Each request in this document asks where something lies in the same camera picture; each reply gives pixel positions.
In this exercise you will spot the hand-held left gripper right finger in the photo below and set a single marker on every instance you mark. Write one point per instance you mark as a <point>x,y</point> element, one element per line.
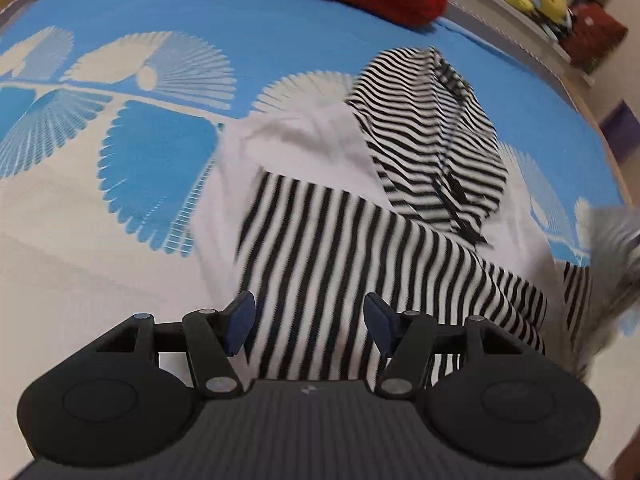
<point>377,321</point>

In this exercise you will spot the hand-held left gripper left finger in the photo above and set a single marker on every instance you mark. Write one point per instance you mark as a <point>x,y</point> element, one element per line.
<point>240,321</point>

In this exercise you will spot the black white striped hoodie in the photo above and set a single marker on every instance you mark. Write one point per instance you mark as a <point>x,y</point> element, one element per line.
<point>325,240</point>

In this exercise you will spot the blue white patterned blanket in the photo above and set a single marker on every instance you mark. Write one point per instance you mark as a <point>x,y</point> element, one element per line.
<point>75,260</point>

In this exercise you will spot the blurred grey cloth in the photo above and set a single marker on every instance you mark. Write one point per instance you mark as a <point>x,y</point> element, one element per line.
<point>612,270</point>

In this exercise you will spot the purple object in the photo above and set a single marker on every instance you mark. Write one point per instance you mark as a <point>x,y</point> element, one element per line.
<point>617,127</point>

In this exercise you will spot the white bed headboard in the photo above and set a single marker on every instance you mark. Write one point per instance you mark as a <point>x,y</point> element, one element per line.
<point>505,25</point>

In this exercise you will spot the dark red bag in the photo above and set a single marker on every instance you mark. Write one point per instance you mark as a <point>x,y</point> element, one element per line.
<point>597,35</point>

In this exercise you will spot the wooden bed frame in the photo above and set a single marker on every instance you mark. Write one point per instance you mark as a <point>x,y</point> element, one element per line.
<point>597,130</point>

